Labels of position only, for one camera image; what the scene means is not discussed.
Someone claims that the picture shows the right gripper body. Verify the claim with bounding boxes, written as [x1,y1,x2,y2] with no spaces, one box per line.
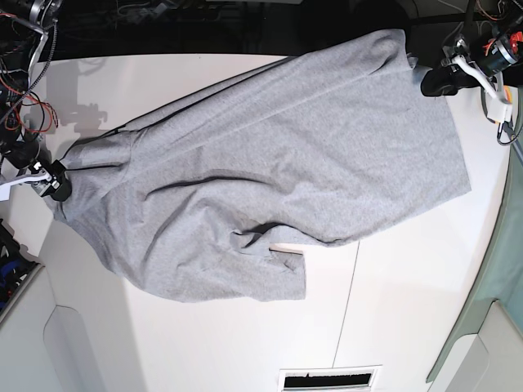
[1,140,52,198]

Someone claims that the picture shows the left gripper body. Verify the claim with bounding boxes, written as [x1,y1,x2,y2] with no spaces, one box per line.
[441,32,522,82]

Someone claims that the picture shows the grey t-shirt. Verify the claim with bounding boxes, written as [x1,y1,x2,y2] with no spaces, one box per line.
[48,29,471,302]

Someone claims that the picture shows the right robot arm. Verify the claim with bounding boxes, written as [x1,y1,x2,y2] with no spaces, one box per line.
[1,1,72,202]

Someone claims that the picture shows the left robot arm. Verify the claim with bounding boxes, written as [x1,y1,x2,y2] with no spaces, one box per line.
[421,1,522,97]

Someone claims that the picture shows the white plastic bin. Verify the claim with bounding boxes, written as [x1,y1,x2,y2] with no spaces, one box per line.
[1,267,91,392]

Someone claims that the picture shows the green plastic bin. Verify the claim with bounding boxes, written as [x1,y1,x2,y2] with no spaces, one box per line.
[427,142,522,391]

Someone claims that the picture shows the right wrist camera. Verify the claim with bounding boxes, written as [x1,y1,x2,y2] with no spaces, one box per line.
[0,183,11,202]

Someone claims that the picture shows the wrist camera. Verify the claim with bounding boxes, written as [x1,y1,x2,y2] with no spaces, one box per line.
[487,99,512,123]
[0,183,11,202]

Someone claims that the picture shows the orange handled scissors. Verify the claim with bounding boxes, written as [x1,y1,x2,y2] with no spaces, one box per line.
[481,86,522,164]

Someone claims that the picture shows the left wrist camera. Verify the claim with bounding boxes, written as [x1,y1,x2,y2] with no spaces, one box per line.
[487,99,512,123]

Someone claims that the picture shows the blue and black cable bundle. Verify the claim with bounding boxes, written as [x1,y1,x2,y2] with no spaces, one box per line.
[0,218,40,311]

